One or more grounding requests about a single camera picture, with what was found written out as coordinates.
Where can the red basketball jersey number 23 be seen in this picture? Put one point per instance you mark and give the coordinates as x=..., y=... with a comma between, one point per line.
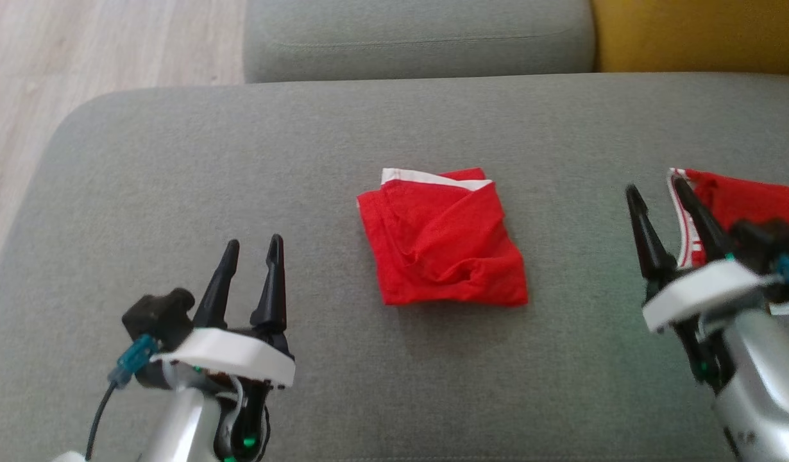
x=446, y=244

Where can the yellow sofa backrest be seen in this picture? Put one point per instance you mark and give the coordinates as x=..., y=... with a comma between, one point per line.
x=689, y=32

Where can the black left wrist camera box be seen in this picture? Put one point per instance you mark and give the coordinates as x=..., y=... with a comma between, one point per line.
x=157, y=314

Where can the large grey sofa chaise cushion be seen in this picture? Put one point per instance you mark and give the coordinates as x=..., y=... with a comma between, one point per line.
x=369, y=385

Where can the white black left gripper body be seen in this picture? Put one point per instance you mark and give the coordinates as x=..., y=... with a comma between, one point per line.
x=234, y=356

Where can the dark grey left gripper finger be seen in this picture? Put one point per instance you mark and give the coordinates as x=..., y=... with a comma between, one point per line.
x=218, y=295
x=272, y=295

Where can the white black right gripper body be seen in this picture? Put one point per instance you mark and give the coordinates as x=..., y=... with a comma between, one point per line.
x=702, y=289

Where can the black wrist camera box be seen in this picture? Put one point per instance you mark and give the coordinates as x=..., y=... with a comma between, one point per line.
x=157, y=314
x=766, y=240

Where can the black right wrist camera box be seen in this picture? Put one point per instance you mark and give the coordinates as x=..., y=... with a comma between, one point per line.
x=766, y=240

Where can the red basketball jersey white sleeves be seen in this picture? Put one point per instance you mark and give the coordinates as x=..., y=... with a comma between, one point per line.
x=754, y=199

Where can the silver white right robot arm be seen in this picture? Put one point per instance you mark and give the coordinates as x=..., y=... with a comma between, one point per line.
x=766, y=385

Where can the grey sofa seat cushion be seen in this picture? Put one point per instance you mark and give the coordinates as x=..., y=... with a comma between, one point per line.
x=420, y=32

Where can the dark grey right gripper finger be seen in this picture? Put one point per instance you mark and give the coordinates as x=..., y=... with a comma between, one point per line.
x=651, y=244
x=705, y=228

